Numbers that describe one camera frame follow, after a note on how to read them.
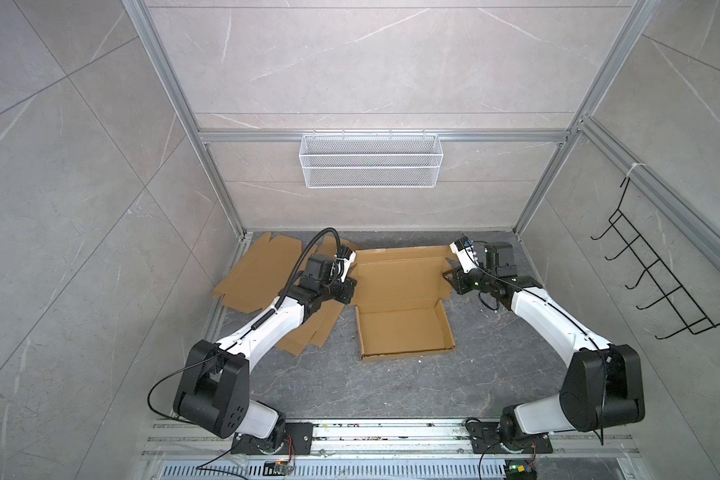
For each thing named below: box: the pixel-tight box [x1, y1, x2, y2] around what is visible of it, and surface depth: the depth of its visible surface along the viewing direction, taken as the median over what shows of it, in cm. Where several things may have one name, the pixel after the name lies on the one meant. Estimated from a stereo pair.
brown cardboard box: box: [351, 245, 455, 361], surface depth 90 cm
